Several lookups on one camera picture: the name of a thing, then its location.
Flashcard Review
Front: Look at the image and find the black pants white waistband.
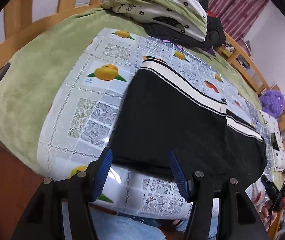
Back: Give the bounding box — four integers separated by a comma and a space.
109, 59, 267, 187

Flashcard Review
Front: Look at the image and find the person right hand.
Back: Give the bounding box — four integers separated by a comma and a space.
258, 200, 277, 230

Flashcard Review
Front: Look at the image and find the white flower print pillow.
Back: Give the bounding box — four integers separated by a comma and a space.
260, 111, 285, 172

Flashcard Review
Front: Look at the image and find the fruit print bed sheet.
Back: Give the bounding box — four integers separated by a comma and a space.
37, 28, 271, 219

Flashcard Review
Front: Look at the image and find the purple plush toy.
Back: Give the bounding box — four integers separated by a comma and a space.
259, 89, 285, 118

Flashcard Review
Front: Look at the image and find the green bed blanket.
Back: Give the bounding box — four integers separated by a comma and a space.
0, 7, 283, 188

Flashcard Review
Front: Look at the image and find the black clothes pile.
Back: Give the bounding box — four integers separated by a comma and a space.
143, 10, 226, 50

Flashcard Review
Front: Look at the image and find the folded white green quilt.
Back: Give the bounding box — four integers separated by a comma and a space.
102, 0, 209, 42

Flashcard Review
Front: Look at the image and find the maroon striped curtain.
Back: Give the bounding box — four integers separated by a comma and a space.
209, 0, 269, 41

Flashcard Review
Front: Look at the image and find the wooden bed frame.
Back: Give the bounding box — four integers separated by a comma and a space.
0, 0, 285, 240

